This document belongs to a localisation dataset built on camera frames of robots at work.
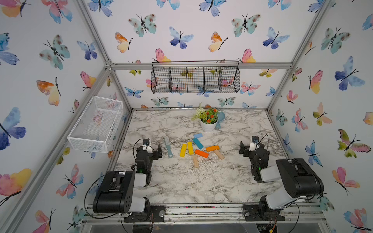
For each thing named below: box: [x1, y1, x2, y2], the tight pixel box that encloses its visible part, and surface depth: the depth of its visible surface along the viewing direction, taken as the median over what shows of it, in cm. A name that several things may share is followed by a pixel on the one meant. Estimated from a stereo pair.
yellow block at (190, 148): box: [187, 141, 194, 155], surface depth 101 cm
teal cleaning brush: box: [164, 136, 173, 159], surface depth 101 cm
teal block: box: [193, 137, 204, 150], surface depth 104 cm
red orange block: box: [194, 149, 209, 159], surface depth 98 cm
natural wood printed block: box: [192, 154, 200, 168], surface depth 93 cm
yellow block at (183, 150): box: [179, 143, 187, 158], surface depth 98 cm
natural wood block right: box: [213, 149, 225, 160], surface depth 97 cm
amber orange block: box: [205, 145, 220, 152], surface depth 100 cm
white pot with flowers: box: [191, 107, 221, 133], surface depth 100 cm
